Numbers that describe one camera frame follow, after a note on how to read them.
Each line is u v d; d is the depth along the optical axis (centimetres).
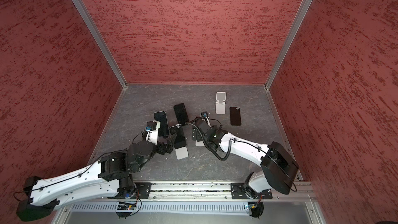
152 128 60
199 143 90
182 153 84
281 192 44
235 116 104
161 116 86
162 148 61
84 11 81
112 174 48
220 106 107
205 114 75
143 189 75
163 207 71
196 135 76
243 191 73
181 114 94
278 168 42
